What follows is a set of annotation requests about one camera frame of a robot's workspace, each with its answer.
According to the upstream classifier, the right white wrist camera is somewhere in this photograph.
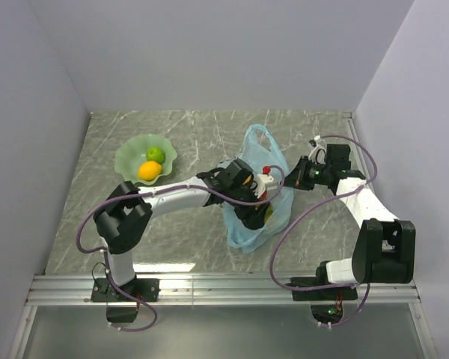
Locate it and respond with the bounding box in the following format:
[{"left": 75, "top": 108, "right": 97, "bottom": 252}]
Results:
[{"left": 308, "top": 135, "right": 326, "bottom": 164}]

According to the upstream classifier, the fake mango yellow green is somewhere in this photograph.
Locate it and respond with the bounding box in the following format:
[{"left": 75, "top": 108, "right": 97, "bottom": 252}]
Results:
[{"left": 263, "top": 203, "right": 274, "bottom": 224}]

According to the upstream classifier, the light green wavy plate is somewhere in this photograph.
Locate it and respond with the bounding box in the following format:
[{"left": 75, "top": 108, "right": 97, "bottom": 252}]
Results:
[{"left": 114, "top": 134, "right": 177, "bottom": 185}]

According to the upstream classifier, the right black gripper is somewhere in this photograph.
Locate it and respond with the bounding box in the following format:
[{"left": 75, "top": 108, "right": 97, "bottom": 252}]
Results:
[{"left": 281, "top": 156, "right": 332, "bottom": 191}]

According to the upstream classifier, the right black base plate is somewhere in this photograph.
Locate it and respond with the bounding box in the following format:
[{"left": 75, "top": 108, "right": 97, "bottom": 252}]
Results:
[{"left": 287, "top": 277, "right": 358, "bottom": 301}]

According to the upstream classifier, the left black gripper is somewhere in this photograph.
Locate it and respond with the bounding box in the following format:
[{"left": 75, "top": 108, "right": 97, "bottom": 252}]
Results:
[{"left": 227, "top": 182, "right": 271, "bottom": 233}]

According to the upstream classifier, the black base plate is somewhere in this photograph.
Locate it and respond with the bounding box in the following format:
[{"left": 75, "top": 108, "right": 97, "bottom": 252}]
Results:
[
  {"left": 91, "top": 277, "right": 159, "bottom": 303},
  {"left": 287, "top": 277, "right": 358, "bottom": 301}
]

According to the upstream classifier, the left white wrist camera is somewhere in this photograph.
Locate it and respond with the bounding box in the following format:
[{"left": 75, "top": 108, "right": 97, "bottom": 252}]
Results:
[{"left": 251, "top": 166, "right": 278, "bottom": 201}]

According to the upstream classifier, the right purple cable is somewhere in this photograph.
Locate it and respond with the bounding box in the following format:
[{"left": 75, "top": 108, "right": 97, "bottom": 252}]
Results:
[{"left": 270, "top": 134, "right": 379, "bottom": 328}]

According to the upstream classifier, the green fake lime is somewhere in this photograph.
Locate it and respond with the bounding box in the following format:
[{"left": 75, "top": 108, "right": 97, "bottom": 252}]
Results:
[{"left": 146, "top": 147, "right": 165, "bottom": 164}]

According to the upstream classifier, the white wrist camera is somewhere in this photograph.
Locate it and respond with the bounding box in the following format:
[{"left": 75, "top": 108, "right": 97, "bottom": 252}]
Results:
[
  {"left": 308, "top": 135, "right": 326, "bottom": 164},
  {"left": 251, "top": 166, "right": 278, "bottom": 201}
]

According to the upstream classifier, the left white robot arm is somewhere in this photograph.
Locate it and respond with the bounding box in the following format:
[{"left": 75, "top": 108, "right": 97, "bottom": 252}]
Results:
[{"left": 93, "top": 159, "right": 284, "bottom": 301}]

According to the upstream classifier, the aluminium rail frame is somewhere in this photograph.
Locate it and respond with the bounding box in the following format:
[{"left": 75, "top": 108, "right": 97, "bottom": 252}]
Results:
[{"left": 10, "top": 110, "right": 437, "bottom": 358}]

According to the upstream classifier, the light blue plastic bag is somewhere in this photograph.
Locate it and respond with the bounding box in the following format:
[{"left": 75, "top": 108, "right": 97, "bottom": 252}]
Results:
[{"left": 222, "top": 124, "right": 293, "bottom": 254}]

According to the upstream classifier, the yellow fake lemon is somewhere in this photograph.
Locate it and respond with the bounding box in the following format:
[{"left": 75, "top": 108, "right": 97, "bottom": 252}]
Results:
[{"left": 138, "top": 161, "right": 162, "bottom": 182}]

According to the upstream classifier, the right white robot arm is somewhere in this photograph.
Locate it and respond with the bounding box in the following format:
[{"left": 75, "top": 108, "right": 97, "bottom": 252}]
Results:
[{"left": 284, "top": 144, "right": 416, "bottom": 299}]

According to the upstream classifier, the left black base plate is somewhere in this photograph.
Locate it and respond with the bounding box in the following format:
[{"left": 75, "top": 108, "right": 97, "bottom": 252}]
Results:
[{"left": 91, "top": 277, "right": 159, "bottom": 303}]

